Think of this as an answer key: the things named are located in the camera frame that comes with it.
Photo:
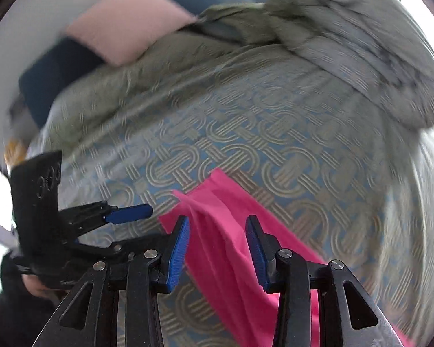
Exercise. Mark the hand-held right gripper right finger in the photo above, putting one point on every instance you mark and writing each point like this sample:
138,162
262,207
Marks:
256,251

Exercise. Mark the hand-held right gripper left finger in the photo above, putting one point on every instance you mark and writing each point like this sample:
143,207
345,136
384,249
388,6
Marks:
176,251

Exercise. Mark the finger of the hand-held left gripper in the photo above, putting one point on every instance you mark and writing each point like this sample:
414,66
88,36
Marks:
123,246
130,212

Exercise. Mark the pink pants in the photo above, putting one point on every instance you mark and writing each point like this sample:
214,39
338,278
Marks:
220,231

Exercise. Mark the person's left forearm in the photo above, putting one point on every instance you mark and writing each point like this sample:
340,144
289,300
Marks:
11,296

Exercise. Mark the person's left hand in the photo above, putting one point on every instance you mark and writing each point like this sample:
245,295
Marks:
39,286

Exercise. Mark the yellow item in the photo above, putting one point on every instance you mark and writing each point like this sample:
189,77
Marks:
16,151

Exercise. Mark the blue patterned bedspread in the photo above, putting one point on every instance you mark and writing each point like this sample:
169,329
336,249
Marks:
275,144

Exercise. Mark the pink pillow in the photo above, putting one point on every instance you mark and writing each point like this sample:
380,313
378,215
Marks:
123,25

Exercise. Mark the rumpled grey patterned quilt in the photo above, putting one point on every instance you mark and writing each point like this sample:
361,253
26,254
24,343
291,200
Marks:
347,43

